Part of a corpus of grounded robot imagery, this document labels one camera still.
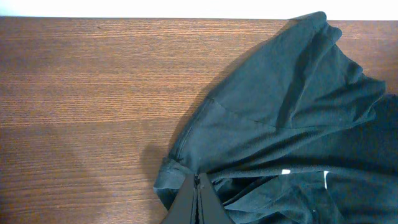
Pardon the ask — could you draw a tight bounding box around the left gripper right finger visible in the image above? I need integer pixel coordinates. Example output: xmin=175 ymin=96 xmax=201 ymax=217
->
xmin=198 ymin=173 xmax=234 ymax=224

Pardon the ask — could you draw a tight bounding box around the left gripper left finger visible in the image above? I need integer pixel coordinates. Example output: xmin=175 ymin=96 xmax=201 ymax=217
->
xmin=161 ymin=174 xmax=197 ymax=224

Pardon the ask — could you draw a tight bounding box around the black Nike t-shirt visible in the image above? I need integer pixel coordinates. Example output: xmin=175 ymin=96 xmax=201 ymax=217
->
xmin=154 ymin=12 xmax=397 ymax=223

